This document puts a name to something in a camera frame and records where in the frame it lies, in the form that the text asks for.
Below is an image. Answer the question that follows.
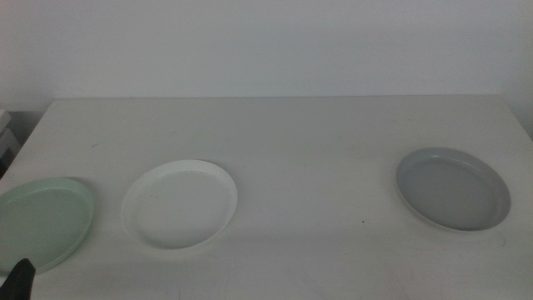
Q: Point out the white shallow bowl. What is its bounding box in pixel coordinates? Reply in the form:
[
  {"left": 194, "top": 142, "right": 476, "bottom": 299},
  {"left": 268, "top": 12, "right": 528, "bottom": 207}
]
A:
[{"left": 120, "top": 159, "right": 239, "bottom": 251}]

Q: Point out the pale green shallow bowl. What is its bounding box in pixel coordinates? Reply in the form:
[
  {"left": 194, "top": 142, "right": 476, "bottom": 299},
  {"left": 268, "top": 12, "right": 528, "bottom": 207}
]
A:
[{"left": 0, "top": 177, "right": 96, "bottom": 277}]

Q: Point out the grey shallow bowl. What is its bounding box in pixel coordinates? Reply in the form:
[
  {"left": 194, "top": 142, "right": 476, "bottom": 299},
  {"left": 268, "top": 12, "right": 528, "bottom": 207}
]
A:
[{"left": 395, "top": 146, "right": 512, "bottom": 233}]

